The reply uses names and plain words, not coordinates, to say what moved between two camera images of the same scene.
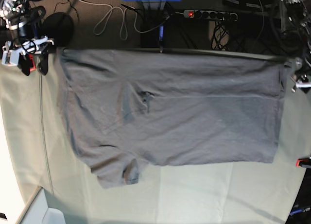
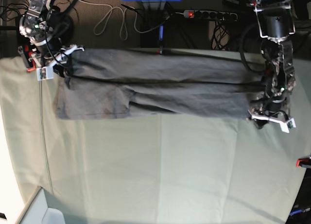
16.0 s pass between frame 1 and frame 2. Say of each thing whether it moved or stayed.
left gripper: moved
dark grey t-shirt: moved
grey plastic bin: stayed
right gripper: moved
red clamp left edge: stayed
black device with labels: stayed
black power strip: stayed
